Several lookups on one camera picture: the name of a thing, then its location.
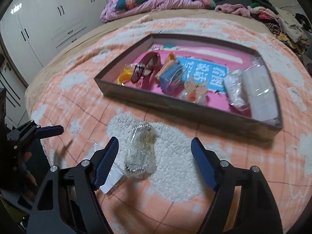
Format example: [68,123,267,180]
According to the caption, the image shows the pearl flower hair accessory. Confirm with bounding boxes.
[180,75,208,105]

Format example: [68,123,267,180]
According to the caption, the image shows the small blue box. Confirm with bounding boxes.
[159,64,183,95]

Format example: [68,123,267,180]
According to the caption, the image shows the pink floral quilt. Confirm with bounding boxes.
[100,0,216,23]

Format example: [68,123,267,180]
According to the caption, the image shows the white hair claw clip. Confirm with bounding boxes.
[243,66,279,125]

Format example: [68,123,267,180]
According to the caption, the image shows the dark red sunglasses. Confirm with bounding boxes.
[131,52,161,83]

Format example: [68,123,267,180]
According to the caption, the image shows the dark cardboard box tray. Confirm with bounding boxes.
[95,33,284,141]

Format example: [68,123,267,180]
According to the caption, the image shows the white wardrobe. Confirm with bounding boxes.
[0,0,108,127]

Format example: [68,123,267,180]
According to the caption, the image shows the left hand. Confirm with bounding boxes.
[22,152,37,186]

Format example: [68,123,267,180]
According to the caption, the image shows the yellow bangles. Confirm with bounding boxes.
[117,67,134,86]

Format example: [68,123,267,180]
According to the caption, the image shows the pink Chinese workbook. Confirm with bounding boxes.
[134,43,252,117]

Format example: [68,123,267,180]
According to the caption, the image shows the pile of clothes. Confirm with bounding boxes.
[214,0,312,79]

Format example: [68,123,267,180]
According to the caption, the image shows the tan bed sheet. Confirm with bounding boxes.
[25,9,272,115]

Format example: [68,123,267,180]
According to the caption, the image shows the white earring card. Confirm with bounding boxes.
[100,164,124,194]

